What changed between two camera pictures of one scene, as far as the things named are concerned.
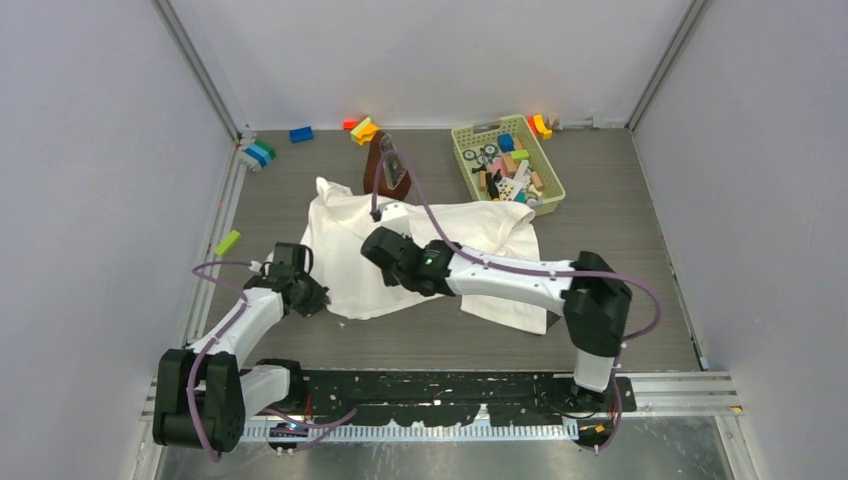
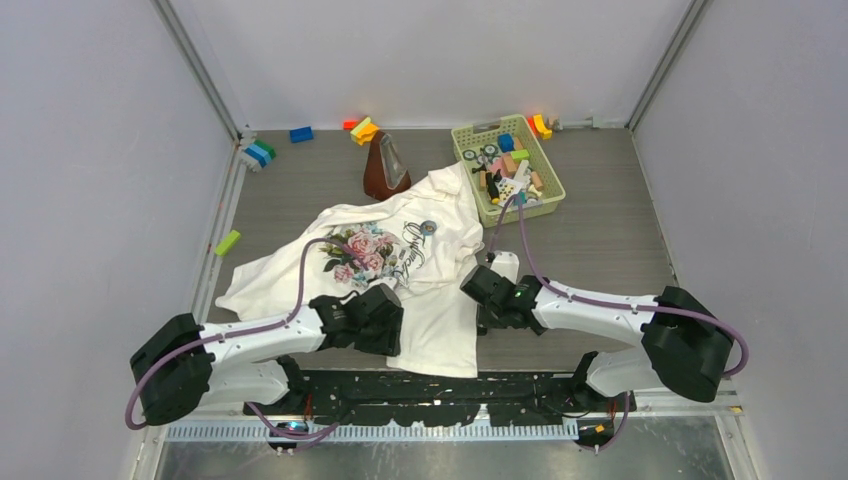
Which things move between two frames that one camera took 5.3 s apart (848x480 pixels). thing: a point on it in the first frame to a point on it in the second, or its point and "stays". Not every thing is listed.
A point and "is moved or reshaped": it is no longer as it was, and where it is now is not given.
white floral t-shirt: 355,283 is moved or reshaped
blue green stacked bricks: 262,151 stays
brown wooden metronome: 393,177 stays
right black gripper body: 392,280 to 488,316
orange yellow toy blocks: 537,123 stays
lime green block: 227,242 stays
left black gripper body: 311,295 to 379,338
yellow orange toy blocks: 364,132 stays
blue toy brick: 301,134 stays
